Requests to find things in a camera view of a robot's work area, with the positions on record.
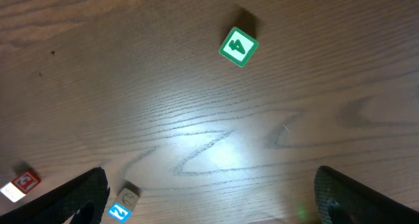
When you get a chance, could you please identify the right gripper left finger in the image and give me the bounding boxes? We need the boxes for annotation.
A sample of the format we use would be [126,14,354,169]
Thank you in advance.
[1,167,110,224]

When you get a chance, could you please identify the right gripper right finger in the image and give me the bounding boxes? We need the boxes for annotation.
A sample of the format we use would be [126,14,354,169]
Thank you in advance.
[314,166,418,224]

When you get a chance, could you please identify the green number 4 block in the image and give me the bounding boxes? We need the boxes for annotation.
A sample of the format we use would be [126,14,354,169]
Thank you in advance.
[219,26,259,67]

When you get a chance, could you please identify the red letter A block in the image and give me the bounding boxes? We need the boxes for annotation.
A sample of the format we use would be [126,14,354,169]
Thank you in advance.
[12,169,41,194]

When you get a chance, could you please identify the plain wooden block centre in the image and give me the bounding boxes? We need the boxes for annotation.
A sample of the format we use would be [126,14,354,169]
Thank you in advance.
[1,182,26,203]

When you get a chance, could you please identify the blue number 2 block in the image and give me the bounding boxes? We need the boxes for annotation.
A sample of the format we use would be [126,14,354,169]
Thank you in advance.
[107,188,139,223]

